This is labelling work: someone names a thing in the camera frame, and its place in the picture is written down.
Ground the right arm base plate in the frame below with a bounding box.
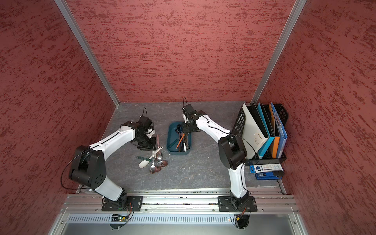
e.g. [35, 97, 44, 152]
[217, 195, 258, 212]

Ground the gold spoon green handle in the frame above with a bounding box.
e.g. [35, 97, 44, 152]
[168, 139, 179, 148]

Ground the teal folder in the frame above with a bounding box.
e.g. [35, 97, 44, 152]
[257, 103, 275, 159]

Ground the green patterned spoon handle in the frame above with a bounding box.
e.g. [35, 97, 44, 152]
[136, 156, 151, 162]

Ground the aluminium corner post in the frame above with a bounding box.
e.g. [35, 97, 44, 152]
[54, 0, 120, 108]
[251, 0, 307, 103]

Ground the black mesh file rack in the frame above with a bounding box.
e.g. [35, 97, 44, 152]
[233, 103, 287, 166]

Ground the white folder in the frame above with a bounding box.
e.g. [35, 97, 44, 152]
[242, 104, 266, 160]

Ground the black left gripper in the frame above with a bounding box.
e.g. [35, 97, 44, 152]
[135, 133, 157, 150]

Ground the orange folder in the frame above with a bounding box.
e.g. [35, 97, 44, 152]
[269, 106, 280, 159]

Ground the teal plastic storage box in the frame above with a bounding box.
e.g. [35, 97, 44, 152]
[166, 121, 192, 156]

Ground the orange plastic spoon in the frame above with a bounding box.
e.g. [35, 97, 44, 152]
[176, 133, 185, 150]

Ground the right aluminium corner post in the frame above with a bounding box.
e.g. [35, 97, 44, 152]
[251, 0, 307, 103]

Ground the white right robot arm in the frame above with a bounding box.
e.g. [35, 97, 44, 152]
[182, 104, 251, 210]

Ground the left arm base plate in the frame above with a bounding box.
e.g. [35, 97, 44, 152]
[101, 196, 143, 212]

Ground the blue binder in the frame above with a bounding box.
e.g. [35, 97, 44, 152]
[269, 103, 288, 159]

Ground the blue box under rack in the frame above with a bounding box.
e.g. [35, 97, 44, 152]
[250, 164, 285, 180]

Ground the left aluminium corner post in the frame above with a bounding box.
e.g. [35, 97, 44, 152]
[54, 0, 120, 108]

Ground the aluminium front rail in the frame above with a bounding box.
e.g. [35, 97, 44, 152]
[60, 192, 300, 214]

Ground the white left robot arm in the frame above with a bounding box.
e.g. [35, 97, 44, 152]
[68, 116, 156, 208]

